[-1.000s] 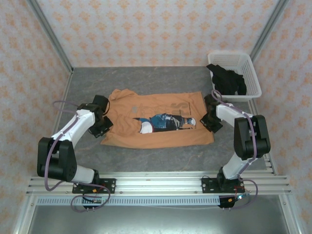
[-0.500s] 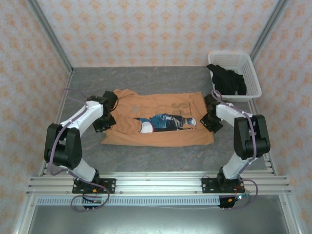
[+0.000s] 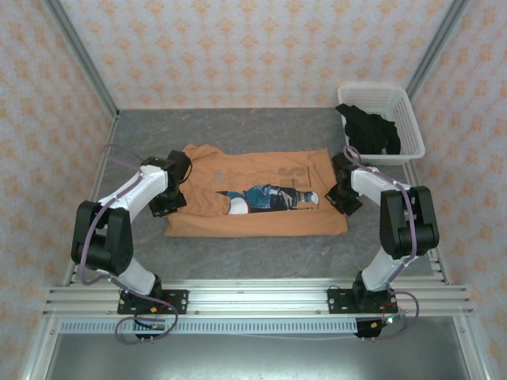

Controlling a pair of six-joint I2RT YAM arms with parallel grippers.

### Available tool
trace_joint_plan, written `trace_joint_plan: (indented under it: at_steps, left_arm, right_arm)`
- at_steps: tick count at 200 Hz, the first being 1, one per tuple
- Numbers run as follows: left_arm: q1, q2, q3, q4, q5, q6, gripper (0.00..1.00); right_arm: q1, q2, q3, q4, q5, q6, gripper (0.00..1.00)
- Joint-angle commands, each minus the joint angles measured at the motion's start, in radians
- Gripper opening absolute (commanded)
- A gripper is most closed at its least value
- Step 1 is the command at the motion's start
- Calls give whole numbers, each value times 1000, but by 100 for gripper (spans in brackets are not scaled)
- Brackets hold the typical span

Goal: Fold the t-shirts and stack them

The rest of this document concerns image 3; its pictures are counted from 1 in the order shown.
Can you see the aluminium mounting rail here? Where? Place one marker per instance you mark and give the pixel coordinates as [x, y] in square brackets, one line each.
[257, 295]

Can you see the orange printed t-shirt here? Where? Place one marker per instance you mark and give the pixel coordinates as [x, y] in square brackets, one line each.
[257, 225]

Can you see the aluminium table side rail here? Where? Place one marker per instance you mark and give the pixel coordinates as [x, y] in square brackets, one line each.
[443, 271]
[109, 136]

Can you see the aluminium frame post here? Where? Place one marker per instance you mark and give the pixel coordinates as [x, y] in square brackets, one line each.
[85, 59]
[435, 47]

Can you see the black t-shirt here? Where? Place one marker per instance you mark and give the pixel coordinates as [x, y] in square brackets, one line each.
[368, 134]

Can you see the black mounting bracket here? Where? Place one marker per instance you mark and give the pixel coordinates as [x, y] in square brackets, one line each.
[364, 332]
[144, 338]

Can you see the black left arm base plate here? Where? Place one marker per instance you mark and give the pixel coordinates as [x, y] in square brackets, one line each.
[176, 299]

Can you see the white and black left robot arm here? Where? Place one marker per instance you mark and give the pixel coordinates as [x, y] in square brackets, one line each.
[126, 190]

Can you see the small circuit board green light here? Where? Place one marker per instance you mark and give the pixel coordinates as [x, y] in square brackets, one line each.
[390, 320]

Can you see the white plastic basket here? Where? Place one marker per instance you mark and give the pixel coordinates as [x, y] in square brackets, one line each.
[414, 130]

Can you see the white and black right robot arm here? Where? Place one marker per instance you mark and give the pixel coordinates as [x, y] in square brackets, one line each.
[372, 186]

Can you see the brushed metal panel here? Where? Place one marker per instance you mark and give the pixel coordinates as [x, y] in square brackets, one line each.
[257, 360]

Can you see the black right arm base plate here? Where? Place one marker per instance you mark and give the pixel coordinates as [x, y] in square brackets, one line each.
[336, 301]

